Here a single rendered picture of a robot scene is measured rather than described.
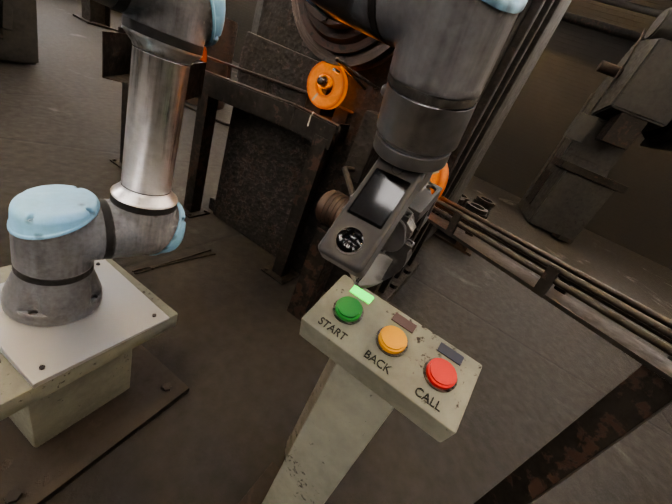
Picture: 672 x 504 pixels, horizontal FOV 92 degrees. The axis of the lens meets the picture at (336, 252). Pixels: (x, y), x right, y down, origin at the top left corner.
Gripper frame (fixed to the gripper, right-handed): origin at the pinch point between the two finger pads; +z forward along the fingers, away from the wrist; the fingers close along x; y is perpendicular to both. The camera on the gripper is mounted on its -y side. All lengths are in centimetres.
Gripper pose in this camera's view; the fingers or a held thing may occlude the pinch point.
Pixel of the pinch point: (357, 283)
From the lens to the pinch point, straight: 43.2
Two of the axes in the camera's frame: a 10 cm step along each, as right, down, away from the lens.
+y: 5.8, -5.4, 6.2
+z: -1.5, 6.7, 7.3
